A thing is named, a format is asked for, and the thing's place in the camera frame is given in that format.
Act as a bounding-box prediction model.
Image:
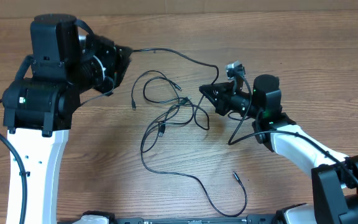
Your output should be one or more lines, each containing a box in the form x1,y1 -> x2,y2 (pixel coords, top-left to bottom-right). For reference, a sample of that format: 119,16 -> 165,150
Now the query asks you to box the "thick black usb cable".
131,47 -> 220,131

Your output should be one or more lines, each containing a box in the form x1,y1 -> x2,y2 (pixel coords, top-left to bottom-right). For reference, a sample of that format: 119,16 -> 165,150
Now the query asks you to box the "thin black usb cable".
140,105 -> 249,218

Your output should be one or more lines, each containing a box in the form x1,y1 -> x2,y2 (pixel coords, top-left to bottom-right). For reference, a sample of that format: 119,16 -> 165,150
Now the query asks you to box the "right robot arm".
199,75 -> 358,223

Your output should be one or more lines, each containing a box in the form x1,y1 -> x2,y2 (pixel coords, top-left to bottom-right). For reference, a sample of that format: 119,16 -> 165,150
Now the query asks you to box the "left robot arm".
2,14 -> 132,223

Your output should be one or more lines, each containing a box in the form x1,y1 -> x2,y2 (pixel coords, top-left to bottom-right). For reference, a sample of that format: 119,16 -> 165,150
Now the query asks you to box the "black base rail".
57,203 -> 318,224

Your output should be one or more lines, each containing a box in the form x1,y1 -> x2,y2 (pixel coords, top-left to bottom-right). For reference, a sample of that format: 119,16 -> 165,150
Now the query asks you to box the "black left camera cable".
0,18 -> 96,224

